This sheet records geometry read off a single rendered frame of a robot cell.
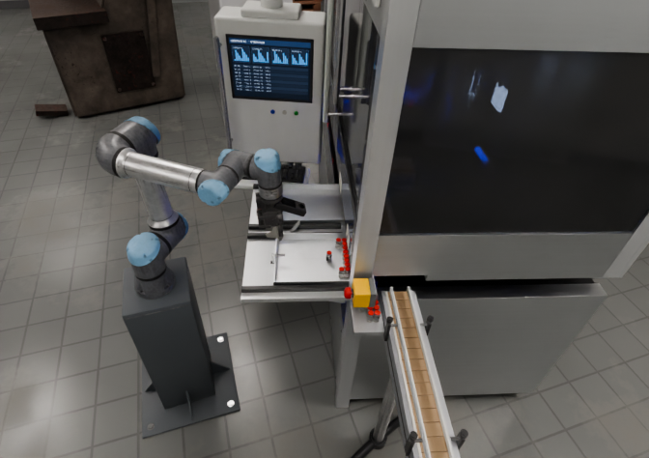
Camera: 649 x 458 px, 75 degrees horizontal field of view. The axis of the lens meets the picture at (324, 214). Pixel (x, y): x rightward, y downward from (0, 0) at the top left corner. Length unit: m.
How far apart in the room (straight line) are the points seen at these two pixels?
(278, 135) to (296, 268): 0.86
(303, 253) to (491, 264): 0.71
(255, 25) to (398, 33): 1.14
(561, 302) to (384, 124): 1.11
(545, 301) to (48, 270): 2.85
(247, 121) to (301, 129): 0.28
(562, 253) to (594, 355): 1.40
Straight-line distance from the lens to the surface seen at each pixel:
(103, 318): 2.85
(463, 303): 1.72
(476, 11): 1.05
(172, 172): 1.29
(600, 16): 1.19
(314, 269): 1.67
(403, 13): 1.01
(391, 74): 1.05
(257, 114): 2.24
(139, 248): 1.66
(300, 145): 2.29
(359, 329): 1.52
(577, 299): 1.92
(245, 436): 2.30
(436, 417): 1.36
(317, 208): 1.93
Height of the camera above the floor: 2.13
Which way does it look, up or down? 41 degrees down
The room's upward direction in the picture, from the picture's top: 3 degrees clockwise
